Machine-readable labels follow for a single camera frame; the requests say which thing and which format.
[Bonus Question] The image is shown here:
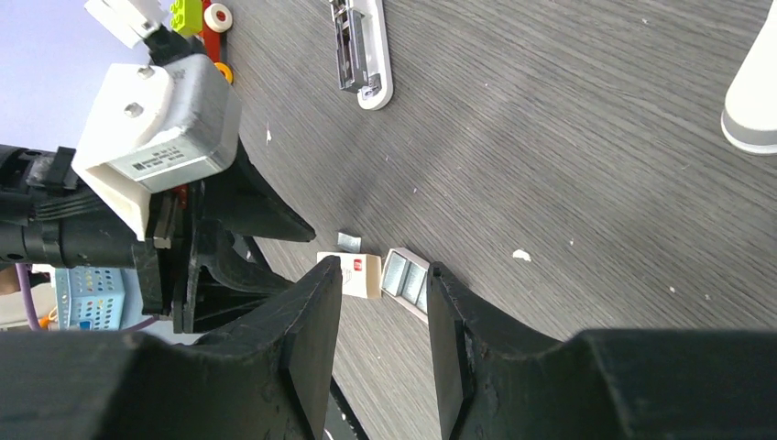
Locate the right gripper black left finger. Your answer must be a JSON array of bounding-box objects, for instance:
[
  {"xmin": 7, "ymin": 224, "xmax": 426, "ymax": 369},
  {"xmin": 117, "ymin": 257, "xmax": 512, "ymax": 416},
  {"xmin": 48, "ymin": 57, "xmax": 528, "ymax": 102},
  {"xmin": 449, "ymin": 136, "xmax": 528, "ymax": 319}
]
[{"xmin": 1, "ymin": 257, "xmax": 342, "ymax": 439}]

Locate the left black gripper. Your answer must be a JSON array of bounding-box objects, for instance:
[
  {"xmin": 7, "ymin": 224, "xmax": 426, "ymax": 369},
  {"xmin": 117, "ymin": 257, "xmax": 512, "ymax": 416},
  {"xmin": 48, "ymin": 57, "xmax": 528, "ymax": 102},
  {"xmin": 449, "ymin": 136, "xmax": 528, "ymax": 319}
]
[{"xmin": 1, "ymin": 143, "xmax": 316, "ymax": 333}]

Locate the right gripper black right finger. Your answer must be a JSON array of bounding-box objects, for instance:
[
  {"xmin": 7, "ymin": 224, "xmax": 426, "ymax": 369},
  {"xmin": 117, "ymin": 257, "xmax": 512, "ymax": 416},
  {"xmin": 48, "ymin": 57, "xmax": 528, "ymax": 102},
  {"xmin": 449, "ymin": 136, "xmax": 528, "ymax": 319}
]
[{"xmin": 427, "ymin": 262, "xmax": 776, "ymax": 439}]

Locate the silver staple strip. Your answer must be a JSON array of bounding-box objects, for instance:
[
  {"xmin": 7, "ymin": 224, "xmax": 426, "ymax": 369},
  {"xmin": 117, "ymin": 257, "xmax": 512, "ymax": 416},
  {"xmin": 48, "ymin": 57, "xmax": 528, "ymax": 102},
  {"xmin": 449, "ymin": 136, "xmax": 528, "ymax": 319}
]
[{"xmin": 336, "ymin": 232, "xmax": 362, "ymax": 254}]

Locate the white staples box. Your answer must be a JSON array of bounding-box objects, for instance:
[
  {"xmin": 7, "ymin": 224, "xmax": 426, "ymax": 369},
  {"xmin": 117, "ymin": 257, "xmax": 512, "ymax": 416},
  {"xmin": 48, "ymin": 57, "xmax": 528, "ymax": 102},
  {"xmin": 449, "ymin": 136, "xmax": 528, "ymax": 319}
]
[{"xmin": 316, "ymin": 252, "xmax": 382, "ymax": 300}]

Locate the clear staples tray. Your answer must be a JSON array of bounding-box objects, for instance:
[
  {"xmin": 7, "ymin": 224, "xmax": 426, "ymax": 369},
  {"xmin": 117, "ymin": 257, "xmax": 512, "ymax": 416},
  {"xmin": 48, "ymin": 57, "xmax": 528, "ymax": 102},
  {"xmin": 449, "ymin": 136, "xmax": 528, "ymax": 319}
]
[{"xmin": 380, "ymin": 247, "xmax": 430, "ymax": 324}]

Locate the olive green white stapler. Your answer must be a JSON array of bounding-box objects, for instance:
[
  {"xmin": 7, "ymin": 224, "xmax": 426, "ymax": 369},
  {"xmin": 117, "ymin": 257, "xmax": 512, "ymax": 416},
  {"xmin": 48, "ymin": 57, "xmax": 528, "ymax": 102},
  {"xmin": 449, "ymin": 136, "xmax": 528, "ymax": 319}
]
[{"xmin": 328, "ymin": 0, "xmax": 393, "ymax": 111}]

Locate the small white stapler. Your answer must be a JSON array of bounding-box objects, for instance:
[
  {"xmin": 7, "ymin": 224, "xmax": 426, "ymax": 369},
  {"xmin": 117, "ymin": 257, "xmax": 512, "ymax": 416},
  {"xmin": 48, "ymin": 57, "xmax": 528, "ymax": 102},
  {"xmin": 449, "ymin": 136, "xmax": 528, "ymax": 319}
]
[{"xmin": 721, "ymin": 10, "xmax": 776, "ymax": 156}]

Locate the blue perforated plastic basket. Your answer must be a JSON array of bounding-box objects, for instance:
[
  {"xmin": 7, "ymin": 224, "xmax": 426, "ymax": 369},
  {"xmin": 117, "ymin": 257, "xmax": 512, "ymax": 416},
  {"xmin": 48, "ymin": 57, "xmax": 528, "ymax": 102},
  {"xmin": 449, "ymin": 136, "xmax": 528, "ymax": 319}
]
[{"xmin": 52, "ymin": 267, "xmax": 126, "ymax": 331}]

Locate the red yellow toy brick car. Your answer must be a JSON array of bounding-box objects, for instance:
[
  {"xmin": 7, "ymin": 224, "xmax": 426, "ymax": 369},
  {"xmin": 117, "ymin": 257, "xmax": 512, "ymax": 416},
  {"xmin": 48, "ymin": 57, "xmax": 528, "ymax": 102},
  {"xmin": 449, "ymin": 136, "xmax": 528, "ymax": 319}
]
[{"xmin": 170, "ymin": 0, "xmax": 234, "ymax": 84}]

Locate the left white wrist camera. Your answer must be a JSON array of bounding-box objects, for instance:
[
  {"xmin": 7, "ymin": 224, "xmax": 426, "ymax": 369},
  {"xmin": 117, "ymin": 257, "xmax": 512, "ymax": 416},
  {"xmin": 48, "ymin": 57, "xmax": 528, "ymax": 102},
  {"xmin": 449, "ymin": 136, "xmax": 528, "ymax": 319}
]
[{"xmin": 71, "ymin": 54, "xmax": 241, "ymax": 241}]

